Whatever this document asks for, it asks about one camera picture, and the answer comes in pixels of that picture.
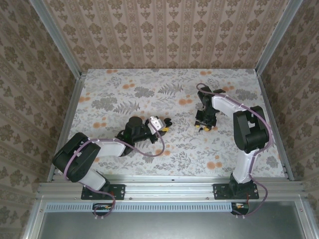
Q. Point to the grey metal sheet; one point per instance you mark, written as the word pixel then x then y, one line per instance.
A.
pixel 162 226

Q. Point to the black round earbud case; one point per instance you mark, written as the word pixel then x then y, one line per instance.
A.
pixel 170 122

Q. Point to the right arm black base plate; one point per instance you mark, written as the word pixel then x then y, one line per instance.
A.
pixel 219 191

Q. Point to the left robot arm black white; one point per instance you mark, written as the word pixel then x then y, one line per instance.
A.
pixel 74 159

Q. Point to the black connector board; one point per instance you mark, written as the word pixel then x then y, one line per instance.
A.
pixel 240 207
pixel 102 207

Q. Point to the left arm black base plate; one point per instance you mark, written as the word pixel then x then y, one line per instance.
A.
pixel 119 191

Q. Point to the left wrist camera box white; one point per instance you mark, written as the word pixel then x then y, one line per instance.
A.
pixel 157 123

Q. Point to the aluminium table side rail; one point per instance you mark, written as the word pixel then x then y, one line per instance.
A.
pixel 72 107
pixel 271 112

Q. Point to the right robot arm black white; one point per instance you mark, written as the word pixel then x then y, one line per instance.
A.
pixel 251 129

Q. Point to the aluminium mounting rail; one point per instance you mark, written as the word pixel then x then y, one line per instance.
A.
pixel 169 189

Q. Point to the aluminium frame post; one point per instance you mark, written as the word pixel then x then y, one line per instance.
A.
pixel 54 37
pixel 276 37

